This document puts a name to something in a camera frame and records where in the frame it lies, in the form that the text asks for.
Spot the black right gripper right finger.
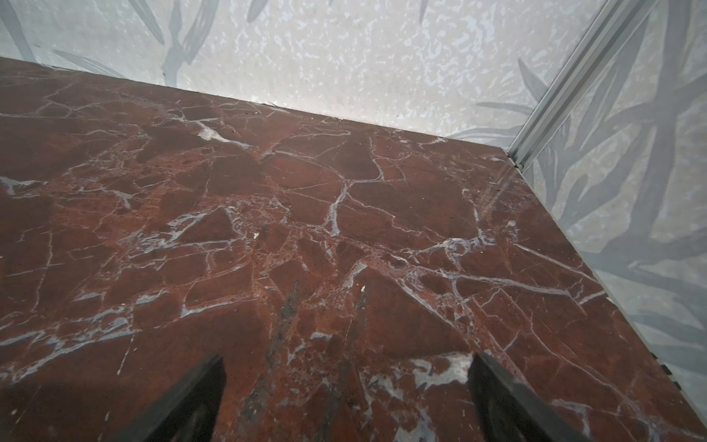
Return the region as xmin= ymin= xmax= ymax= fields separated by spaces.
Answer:
xmin=468 ymin=353 xmax=588 ymax=442

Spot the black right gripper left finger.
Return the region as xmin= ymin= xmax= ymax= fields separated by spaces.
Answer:
xmin=112 ymin=355 xmax=226 ymax=441

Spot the aluminium frame corner post right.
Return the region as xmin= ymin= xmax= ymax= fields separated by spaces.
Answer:
xmin=508 ymin=0 xmax=657 ymax=171

